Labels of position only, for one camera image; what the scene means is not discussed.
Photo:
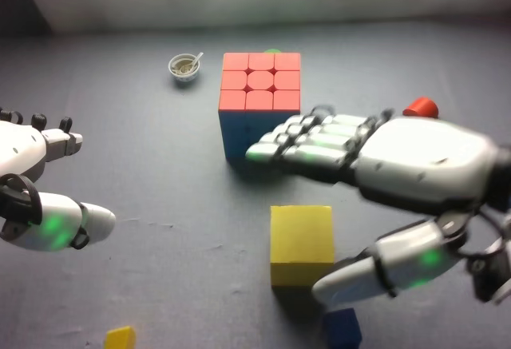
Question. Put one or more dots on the small white spoon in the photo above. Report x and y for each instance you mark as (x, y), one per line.
(195, 60)

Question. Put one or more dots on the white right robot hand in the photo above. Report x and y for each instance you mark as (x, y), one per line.
(419, 161)

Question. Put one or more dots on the small white bowl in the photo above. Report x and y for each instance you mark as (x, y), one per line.
(183, 75)

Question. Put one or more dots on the green cylinder block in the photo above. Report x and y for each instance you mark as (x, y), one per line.
(272, 50)

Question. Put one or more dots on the grey table cloth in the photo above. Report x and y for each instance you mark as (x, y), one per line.
(179, 265)

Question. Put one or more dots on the small blue cube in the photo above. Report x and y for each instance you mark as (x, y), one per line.
(343, 331)

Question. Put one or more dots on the red half-cylinder block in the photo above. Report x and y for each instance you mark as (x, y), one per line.
(421, 107)

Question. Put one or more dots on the large yellow block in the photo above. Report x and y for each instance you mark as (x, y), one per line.
(301, 237)

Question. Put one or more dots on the small yellow wedge block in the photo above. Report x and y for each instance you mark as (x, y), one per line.
(120, 339)

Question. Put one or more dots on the Rubik's cube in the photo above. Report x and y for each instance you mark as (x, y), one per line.
(259, 85)

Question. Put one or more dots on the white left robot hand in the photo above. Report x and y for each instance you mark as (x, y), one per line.
(20, 141)

